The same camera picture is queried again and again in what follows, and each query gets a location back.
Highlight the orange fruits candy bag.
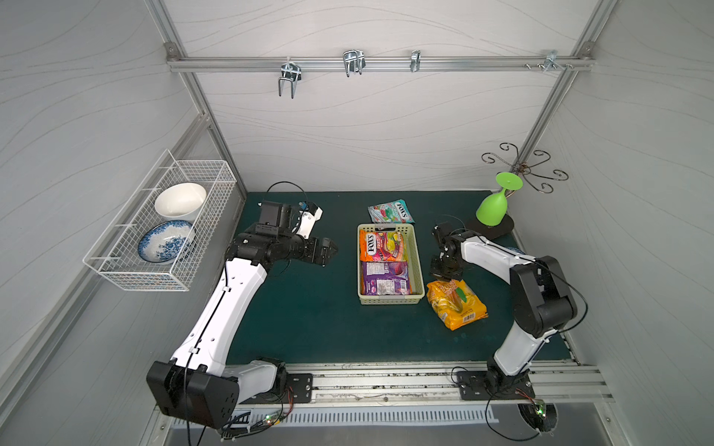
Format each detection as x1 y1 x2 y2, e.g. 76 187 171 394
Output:
358 230 407 262

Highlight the metal single hook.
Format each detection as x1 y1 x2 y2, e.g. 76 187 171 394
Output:
410 50 421 72

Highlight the black metal cup stand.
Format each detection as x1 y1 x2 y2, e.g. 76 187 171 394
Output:
466 150 570 240

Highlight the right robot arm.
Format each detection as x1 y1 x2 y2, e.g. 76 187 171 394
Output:
427 223 578 395

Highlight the white wire wall basket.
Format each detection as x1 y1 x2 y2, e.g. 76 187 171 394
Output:
83 151 236 292

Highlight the black cable bundle left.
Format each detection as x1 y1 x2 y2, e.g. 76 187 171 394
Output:
216 384 297 442

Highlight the metal hook right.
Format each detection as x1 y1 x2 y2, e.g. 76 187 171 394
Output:
524 50 575 72

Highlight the blue floral plate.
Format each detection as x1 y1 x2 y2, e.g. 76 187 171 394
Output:
138 220 195 264

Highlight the yellow orange candy bag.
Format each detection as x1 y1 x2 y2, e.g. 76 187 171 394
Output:
427 280 488 331

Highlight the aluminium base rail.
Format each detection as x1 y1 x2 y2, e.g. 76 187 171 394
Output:
283 362 614 407

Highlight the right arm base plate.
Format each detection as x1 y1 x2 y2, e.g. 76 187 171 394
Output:
453 370 536 401

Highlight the metal double hook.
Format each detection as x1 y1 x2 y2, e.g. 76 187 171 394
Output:
342 49 366 77
278 61 302 98

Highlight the metal double hook left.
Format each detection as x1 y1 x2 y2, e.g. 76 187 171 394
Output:
278 61 302 98

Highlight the green plastic wine glass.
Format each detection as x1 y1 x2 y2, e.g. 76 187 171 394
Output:
476 172 524 227

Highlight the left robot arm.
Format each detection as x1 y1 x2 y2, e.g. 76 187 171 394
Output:
146 232 338 429

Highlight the mint blossom candy bag front-up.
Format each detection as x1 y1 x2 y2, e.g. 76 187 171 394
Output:
367 199 415 224

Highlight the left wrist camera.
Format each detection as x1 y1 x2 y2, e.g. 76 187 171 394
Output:
255 201 323 239

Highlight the black cable right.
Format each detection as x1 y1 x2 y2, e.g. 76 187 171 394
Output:
450 261 591 444

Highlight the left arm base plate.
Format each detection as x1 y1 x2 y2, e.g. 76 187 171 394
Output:
241 371 313 405

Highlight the aluminium top rail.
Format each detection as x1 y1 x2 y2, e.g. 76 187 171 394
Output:
167 54 596 74

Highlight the white bowl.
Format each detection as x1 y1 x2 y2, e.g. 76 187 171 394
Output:
154 182 208 222

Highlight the metal double hook middle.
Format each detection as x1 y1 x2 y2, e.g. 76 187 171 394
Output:
342 49 366 77

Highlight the purple candy bag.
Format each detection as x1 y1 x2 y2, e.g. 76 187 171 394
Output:
361 261 411 295

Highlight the light green plastic basket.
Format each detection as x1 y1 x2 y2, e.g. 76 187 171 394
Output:
357 223 425 306

